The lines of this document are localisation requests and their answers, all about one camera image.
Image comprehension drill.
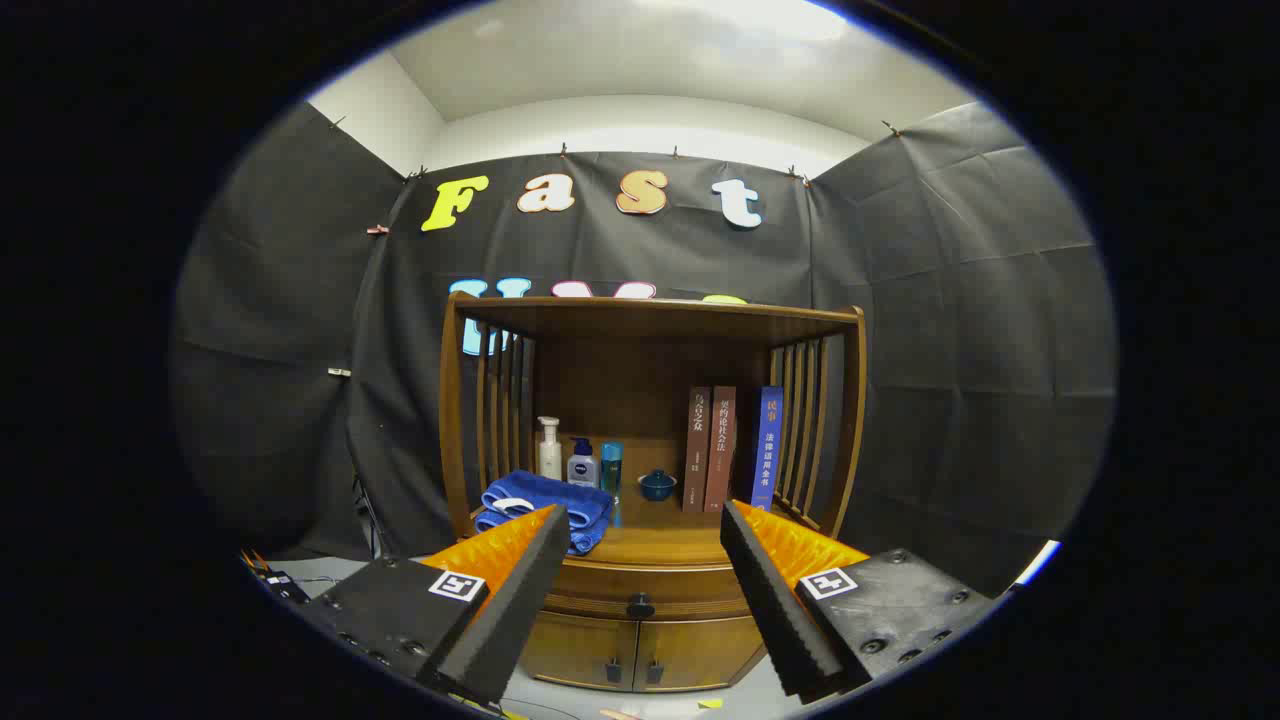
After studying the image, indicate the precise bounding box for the wooden countertop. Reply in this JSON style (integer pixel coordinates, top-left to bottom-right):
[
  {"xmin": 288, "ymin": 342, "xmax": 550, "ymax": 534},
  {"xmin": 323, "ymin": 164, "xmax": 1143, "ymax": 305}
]
[{"xmin": 470, "ymin": 495, "xmax": 831, "ymax": 571}]

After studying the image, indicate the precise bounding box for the reddish brown book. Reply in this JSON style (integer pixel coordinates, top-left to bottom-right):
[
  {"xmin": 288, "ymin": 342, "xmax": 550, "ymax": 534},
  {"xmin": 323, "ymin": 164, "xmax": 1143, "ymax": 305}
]
[{"xmin": 704, "ymin": 386, "xmax": 737, "ymax": 513}]

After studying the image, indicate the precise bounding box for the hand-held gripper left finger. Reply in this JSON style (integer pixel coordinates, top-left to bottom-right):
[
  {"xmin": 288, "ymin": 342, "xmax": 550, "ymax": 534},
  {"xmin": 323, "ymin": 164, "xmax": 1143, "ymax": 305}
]
[{"xmin": 300, "ymin": 503, "xmax": 571, "ymax": 706}]

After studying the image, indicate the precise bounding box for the wooden cabinet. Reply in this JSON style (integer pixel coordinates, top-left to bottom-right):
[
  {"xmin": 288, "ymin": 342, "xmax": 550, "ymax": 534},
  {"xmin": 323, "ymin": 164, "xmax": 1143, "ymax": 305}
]
[{"xmin": 438, "ymin": 293, "xmax": 869, "ymax": 694}]

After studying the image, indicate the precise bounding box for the wooden drawer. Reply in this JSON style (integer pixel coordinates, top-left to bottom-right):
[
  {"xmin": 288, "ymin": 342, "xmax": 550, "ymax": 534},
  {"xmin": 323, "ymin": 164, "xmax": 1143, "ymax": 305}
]
[{"xmin": 540, "ymin": 558, "xmax": 766, "ymax": 623}]

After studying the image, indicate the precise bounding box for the dark brown book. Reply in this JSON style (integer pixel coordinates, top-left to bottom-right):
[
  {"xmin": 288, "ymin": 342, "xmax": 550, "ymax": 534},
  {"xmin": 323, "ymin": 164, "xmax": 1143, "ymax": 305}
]
[{"xmin": 683, "ymin": 387, "xmax": 712, "ymax": 514}]

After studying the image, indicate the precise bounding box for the black floor device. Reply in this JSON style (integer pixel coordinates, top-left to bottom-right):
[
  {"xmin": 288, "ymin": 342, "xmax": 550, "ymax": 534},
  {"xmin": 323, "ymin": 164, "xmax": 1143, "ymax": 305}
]
[{"xmin": 245, "ymin": 550, "xmax": 311, "ymax": 604}]

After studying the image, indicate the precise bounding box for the wooden cabinet door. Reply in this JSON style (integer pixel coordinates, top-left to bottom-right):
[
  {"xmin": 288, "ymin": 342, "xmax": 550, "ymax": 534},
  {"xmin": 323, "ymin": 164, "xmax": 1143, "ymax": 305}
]
[
  {"xmin": 520, "ymin": 612, "xmax": 641, "ymax": 691},
  {"xmin": 633, "ymin": 615, "xmax": 769, "ymax": 693}
]

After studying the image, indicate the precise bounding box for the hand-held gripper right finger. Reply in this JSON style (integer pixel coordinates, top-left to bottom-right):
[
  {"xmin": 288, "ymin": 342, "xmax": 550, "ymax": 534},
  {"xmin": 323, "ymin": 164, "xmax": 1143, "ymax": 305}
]
[{"xmin": 720, "ymin": 500, "xmax": 1001, "ymax": 704}]

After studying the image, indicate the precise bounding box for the blue folded towel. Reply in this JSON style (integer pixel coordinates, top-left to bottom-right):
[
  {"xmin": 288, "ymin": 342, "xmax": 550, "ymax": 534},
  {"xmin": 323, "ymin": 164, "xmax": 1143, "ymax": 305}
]
[{"xmin": 475, "ymin": 470, "xmax": 613, "ymax": 556}]

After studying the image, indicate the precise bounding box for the blue book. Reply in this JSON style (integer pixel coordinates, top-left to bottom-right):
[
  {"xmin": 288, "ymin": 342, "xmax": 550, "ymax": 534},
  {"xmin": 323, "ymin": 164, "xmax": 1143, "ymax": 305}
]
[{"xmin": 750, "ymin": 387, "xmax": 785, "ymax": 511}]

